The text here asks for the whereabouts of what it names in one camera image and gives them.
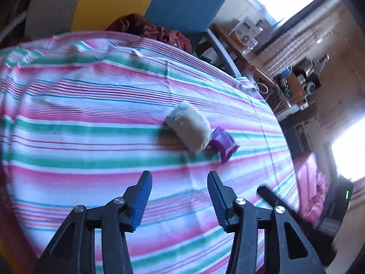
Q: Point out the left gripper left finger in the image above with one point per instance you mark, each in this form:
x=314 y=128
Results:
x=72 y=248

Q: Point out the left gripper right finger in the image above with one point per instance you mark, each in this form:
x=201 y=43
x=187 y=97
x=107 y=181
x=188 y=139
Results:
x=287 y=249

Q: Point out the purple snack packet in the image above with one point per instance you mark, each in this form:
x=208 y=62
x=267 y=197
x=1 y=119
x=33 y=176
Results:
x=222 y=143

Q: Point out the pink bedding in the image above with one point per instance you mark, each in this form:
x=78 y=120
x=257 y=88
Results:
x=312 y=186

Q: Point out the striped bed sheet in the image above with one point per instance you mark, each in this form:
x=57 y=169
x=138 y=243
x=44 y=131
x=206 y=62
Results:
x=82 y=116

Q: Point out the wooden desk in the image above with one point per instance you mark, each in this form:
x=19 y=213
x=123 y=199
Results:
x=281 y=105

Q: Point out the white product box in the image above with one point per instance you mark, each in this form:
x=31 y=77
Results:
x=246 y=30

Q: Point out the dark red cloth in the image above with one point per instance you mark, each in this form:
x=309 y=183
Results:
x=138 y=25

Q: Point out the grey yellow blue sofa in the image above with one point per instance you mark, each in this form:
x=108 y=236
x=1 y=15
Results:
x=191 y=17

